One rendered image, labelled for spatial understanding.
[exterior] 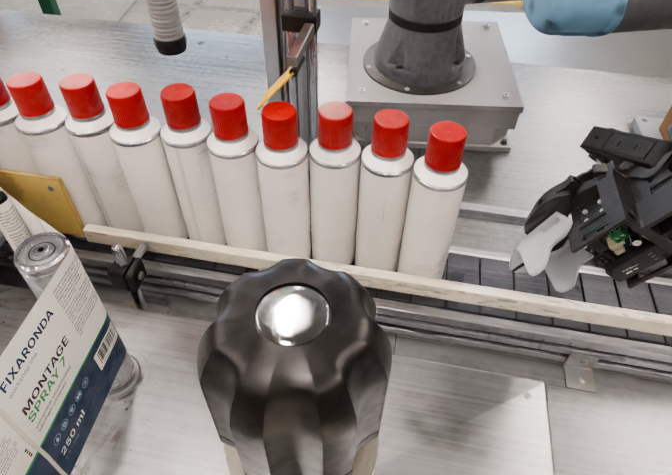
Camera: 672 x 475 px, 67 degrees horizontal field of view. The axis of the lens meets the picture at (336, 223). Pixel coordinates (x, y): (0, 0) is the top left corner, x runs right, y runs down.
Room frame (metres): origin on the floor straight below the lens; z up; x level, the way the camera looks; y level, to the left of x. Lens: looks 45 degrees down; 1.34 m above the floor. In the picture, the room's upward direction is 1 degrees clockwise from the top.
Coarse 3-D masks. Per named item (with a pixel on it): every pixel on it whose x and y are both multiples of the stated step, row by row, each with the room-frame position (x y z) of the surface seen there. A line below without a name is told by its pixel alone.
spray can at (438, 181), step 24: (432, 144) 0.36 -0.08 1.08; (456, 144) 0.36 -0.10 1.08; (432, 168) 0.36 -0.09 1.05; (456, 168) 0.36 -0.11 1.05; (432, 192) 0.35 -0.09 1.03; (456, 192) 0.35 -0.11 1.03; (408, 216) 0.36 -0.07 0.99; (432, 216) 0.35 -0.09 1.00; (456, 216) 0.36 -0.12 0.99; (408, 240) 0.36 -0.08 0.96; (432, 240) 0.35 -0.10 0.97; (408, 264) 0.35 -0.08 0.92; (432, 264) 0.35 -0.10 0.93
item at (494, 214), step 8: (464, 208) 0.40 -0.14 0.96; (472, 208) 0.40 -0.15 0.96; (480, 208) 0.40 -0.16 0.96; (488, 208) 0.40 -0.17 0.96; (496, 208) 0.40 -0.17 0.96; (504, 208) 0.40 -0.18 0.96; (464, 216) 0.40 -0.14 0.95; (472, 216) 0.40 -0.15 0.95; (480, 216) 0.40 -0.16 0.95; (488, 216) 0.40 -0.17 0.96; (496, 216) 0.40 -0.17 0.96; (504, 216) 0.39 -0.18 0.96; (512, 216) 0.39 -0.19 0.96; (520, 216) 0.39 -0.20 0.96; (512, 224) 0.39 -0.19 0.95; (520, 224) 0.39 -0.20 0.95
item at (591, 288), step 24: (72, 240) 0.42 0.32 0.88; (192, 264) 0.39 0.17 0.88; (216, 264) 0.39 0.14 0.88; (456, 264) 0.39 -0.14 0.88; (480, 264) 0.40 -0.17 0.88; (504, 264) 0.39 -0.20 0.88; (504, 288) 0.36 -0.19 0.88; (528, 288) 0.36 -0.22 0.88; (552, 288) 0.36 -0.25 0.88; (576, 288) 0.36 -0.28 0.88; (600, 288) 0.36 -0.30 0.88; (624, 288) 0.36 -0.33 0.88; (648, 288) 0.36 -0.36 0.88; (480, 312) 0.33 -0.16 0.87; (504, 312) 0.33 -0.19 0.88; (624, 336) 0.30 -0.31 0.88; (648, 336) 0.30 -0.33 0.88
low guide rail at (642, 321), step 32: (192, 256) 0.38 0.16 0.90; (224, 256) 0.37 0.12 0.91; (256, 256) 0.37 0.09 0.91; (288, 256) 0.37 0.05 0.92; (384, 288) 0.34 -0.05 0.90; (416, 288) 0.34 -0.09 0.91; (448, 288) 0.33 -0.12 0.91; (480, 288) 0.33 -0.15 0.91; (576, 320) 0.31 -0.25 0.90; (608, 320) 0.30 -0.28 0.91; (640, 320) 0.30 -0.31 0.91
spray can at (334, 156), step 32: (320, 128) 0.39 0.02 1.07; (352, 128) 0.40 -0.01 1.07; (320, 160) 0.38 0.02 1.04; (352, 160) 0.38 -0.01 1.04; (320, 192) 0.38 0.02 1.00; (352, 192) 0.38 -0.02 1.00; (320, 224) 0.38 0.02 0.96; (352, 224) 0.39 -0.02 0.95; (320, 256) 0.38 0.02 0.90; (352, 256) 0.39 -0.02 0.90
